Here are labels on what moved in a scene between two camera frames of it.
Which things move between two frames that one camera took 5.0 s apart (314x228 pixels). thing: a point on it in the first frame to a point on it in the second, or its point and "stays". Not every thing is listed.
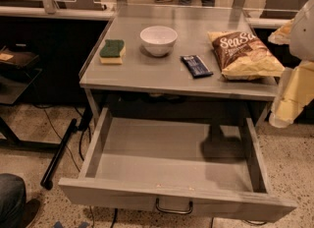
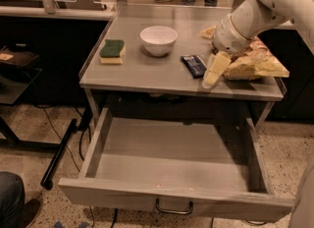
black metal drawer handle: x=174 y=212 stays
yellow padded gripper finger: x=282 y=35 to x=208 y=32
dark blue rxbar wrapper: x=195 y=66 stays
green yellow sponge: x=113 y=52 stays
